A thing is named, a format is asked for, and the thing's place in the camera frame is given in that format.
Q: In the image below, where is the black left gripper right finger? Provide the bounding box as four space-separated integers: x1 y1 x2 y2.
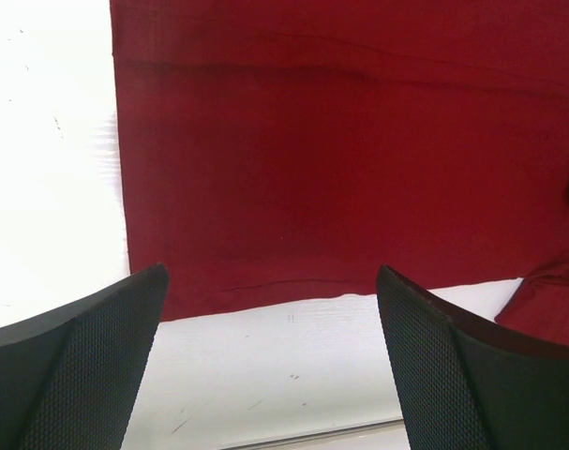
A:
376 265 569 449

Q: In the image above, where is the dark red t shirt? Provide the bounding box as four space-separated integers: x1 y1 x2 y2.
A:
111 0 569 345

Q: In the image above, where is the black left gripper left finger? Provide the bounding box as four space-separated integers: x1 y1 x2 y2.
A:
0 264 169 449

